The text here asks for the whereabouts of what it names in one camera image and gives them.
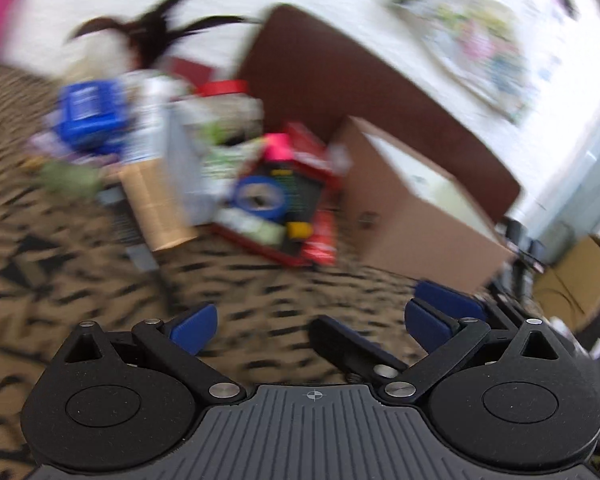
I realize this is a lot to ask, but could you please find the blue tape roll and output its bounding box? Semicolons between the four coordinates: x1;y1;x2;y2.
232;176;288;222

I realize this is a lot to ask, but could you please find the open cardboard box at right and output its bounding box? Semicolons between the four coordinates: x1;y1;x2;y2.
533;235;600;333

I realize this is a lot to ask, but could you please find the black tripod stand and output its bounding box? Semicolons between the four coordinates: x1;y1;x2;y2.
494;217;545;304

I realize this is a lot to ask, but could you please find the red lidded jar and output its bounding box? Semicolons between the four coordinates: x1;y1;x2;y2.
175;80;264;146

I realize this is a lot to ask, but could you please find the clear plastic bag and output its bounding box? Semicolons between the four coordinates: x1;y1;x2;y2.
123;75;216;226

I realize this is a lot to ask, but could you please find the floral plastic bag on wall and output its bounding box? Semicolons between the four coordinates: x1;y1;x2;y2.
391;0;533;124

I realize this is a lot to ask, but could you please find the dark brown headboard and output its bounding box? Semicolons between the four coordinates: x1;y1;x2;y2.
236;4;521;221

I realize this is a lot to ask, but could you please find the red plastic packet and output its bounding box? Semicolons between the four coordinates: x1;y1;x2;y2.
301;209;337;266

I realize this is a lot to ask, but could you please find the white green tube bottle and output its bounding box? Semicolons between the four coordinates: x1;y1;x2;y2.
202;138;264;200

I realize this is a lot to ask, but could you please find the red shallow tray box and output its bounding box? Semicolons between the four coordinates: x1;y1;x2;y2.
212;122;341;266

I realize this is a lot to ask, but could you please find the blue plastic case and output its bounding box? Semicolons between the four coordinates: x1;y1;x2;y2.
56;79;129;156

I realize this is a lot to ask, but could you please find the large brown cardboard box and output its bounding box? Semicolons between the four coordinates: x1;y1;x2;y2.
328;117;514;294

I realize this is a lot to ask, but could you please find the pink capped black marker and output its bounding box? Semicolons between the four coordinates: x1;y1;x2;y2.
263;133;313;242

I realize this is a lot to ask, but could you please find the small green box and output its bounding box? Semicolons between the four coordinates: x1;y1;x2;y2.
214;207;286;247

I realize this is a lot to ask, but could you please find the copper coloured box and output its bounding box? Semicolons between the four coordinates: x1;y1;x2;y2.
120;159;197;252

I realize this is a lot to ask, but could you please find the dark feather duster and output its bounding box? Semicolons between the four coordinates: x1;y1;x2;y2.
67;0;260;70

